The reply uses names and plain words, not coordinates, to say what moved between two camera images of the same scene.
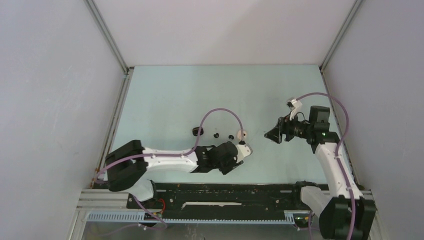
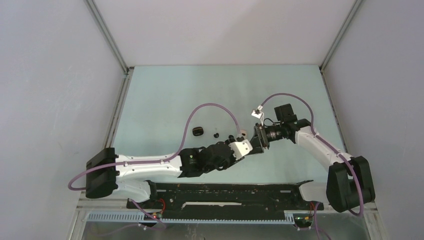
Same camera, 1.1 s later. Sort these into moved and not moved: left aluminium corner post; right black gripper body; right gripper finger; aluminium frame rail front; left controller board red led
Moved: right black gripper body; right gripper finger
Not moved: left controller board red led; aluminium frame rail front; left aluminium corner post
